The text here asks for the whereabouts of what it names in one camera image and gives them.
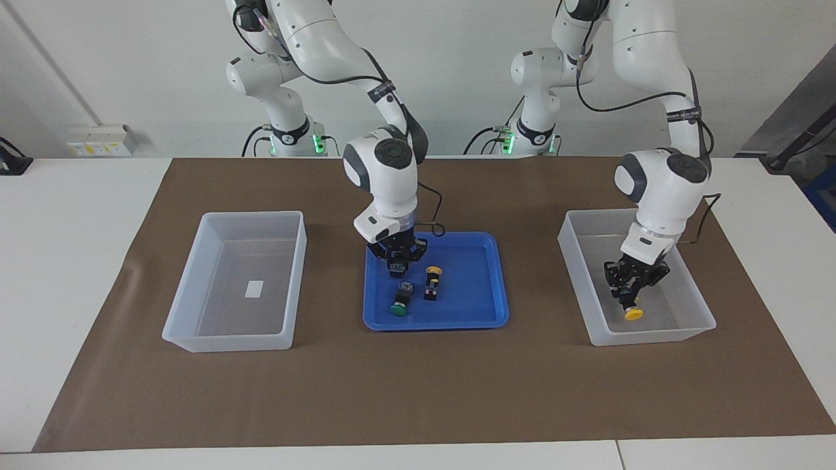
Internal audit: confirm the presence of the translucent white plastic box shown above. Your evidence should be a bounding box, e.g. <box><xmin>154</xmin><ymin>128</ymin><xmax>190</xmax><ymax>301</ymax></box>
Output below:
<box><xmin>557</xmin><ymin>209</ymin><xmax>717</xmax><ymax>347</ymax></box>
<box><xmin>161</xmin><ymin>210</ymin><xmax>308</xmax><ymax>354</ymax></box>

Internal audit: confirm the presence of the blue plastic tray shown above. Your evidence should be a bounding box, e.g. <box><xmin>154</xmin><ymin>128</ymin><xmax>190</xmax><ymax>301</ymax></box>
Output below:
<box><xmin>362</xmin><ymin>231</ymin><xmax>510</xmax><ymax>332</ymax></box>

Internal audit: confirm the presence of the brown paper table mat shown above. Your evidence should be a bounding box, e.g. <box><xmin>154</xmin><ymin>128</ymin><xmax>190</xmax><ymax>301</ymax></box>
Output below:
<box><xmin>33</xmin><ymin>157</ymin><xmax>836</xmax><ymax>453</ymax></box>

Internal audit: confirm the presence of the black pole stand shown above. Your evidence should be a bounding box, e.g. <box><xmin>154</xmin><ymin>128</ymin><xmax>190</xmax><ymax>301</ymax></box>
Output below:
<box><xmin>761</xmin><ymin>111</ymin><xmax>836</xmax><ymax>172</ymax></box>

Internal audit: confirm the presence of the blue crate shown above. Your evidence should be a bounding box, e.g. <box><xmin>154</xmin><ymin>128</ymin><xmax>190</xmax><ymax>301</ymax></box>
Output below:
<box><xmin>802</xmin><ymin>163</ymin><xmax>836</xmax><ymax>232</ymax></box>

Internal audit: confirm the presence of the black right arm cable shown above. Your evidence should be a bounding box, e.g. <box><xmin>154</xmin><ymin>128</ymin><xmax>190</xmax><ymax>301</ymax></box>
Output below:
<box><xmin>232</xmin><ymin>7</ymin><xmax>448</xmax><ymax>239</ymax></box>

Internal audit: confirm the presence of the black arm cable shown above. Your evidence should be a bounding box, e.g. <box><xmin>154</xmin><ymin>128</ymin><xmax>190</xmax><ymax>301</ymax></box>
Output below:
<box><xmin>575</xmin><ymin>39</ymin><xmax>722</xmax><ymax>245</ymax></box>
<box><xmin>232</xmin><ymin>7</ymin><xmax>448</xmax><ymax>239</ymax></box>

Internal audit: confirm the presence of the black base cable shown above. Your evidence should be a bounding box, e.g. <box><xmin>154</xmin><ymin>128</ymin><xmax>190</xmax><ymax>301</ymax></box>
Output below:
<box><xmin>462</xmin><ymin>97</ymin><xmax>523</xmax><ymax>156</ymax></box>
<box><xmin>241</xmin><ymin>125</ymin><xmax>270</xmax><ymax>158</ymax></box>

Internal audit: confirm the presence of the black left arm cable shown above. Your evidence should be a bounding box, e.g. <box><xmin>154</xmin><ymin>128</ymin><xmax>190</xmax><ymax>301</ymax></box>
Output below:
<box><xmin>575</xmin><ymin>39</ymin><xmax>722</xmax><ymax>245</ymax></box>

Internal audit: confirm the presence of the white wall socket box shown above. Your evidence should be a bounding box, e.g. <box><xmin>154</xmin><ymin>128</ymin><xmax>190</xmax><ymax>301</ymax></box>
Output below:
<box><xmin>65</xmin><ymin>124</ymin><xmax>139</xmax><ymax>157</ymax></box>

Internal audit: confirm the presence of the white wall cable duct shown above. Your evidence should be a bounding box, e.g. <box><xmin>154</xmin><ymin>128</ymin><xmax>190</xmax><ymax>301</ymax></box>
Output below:
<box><xmin>7</xmin><ymin>0</ymin><xmax>104</xmax><ymax>128</ymax></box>

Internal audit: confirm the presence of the black clamp mount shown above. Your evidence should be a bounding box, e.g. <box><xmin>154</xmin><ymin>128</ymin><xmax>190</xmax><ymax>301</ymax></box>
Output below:
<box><xmin>0</xmin><ymin>137</ymin><xmax>33</xmax><ymax>176</ymax></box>

